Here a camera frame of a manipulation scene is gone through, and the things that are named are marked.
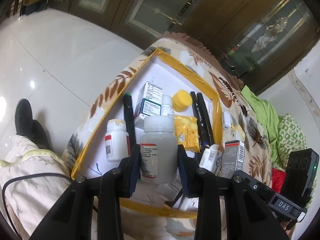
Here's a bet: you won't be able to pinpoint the wooden glass wardrobe doors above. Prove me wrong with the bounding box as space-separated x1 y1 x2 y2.
0 0 320 95

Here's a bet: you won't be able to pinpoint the black marker green cap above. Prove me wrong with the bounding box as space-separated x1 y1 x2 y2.
123 93 136 151

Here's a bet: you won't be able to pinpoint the white blue ointment box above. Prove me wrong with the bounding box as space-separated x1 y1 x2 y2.
212 150 223 176

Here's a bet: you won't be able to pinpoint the white patterned trouser leg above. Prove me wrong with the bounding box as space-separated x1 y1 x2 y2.
1 135 71 239

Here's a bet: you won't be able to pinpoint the red quilted cushion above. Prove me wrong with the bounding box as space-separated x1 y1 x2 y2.
272 168 286 193

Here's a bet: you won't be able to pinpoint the green bed sheet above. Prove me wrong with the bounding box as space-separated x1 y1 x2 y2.
241 86 279 166

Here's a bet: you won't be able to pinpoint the yellow cream jar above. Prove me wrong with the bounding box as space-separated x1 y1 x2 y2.
172 90 193 112

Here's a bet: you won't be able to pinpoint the white nasal spray bottle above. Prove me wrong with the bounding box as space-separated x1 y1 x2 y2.
199 144 219 173

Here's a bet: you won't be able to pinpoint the black cable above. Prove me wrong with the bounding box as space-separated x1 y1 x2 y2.
2 172 73 235

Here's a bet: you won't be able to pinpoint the large white medicine bottle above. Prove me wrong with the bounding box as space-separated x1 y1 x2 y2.
161 94 174 118

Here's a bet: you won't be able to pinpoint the yellow taped white tray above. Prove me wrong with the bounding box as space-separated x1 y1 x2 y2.
63 48 223 218

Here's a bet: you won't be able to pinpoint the green patterned pillow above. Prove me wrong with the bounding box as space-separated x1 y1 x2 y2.
276 113 309 170

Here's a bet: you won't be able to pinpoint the black shoe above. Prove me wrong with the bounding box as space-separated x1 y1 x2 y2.
15 99 53 151

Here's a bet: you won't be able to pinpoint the yellow snack packet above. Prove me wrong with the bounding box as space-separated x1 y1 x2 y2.
174 115 200 152

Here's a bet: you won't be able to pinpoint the small white pill bottle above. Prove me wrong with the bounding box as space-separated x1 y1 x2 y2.
105 119 130 162

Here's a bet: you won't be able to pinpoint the leaf pattern beige blanket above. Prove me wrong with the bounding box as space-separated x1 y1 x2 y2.
62 34 272 239

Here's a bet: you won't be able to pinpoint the black twin marker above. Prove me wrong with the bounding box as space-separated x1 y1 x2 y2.
190 91 209 153
197 92 214 145

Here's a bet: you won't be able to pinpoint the white square plastic case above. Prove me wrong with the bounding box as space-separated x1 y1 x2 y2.
222 111 232 129

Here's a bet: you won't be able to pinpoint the silver red small box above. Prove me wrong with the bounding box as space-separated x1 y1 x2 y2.
219 140 245 179

